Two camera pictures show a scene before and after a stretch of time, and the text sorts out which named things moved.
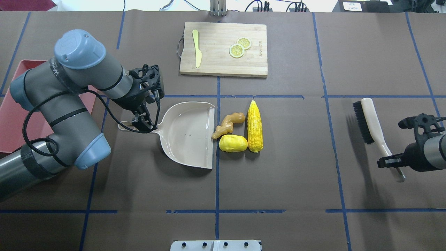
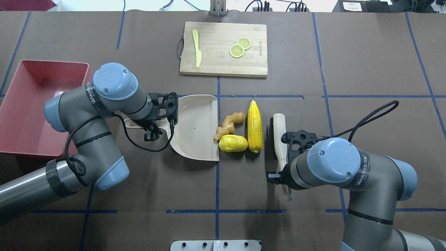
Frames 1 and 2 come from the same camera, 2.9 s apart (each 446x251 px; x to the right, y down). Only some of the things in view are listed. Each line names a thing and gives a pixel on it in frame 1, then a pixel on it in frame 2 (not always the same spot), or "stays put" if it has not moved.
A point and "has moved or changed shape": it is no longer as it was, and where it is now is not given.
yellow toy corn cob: [254, 128] stays put
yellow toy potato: [232, 143] stays put
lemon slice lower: [236, 50] stays put
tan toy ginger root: [227, 126] stays put
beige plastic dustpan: [187, 129] has moved or changed shape
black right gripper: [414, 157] -> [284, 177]
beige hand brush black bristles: [372, 130] -> [278, 148]
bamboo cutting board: [215, 39] stays put
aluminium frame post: [218, 8] stays put
